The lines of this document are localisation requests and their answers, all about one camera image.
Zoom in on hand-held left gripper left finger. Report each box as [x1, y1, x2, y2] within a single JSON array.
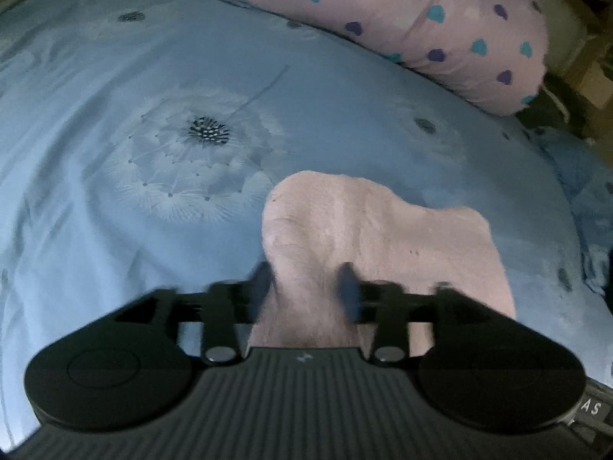
[[115, 261, 275, 365]]

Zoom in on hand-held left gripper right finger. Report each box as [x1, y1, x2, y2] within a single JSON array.
[[338, 263, 495, 365]]

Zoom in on pink knitted baby garment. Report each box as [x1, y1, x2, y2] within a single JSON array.
[[249, 170, 518, 350]]

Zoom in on blue dandelion print bed sheet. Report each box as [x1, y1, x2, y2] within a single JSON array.
[[0, 0, 613, 442]]

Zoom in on pink pillow with heart print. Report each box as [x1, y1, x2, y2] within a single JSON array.
[[203, 0, 549, 116]]

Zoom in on brown wooden furniture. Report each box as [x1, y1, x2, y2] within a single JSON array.
[[541, 0, 613, 140]]

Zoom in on dark cloth with white cord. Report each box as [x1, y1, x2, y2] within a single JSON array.
[[522, 77, 597, 142]]

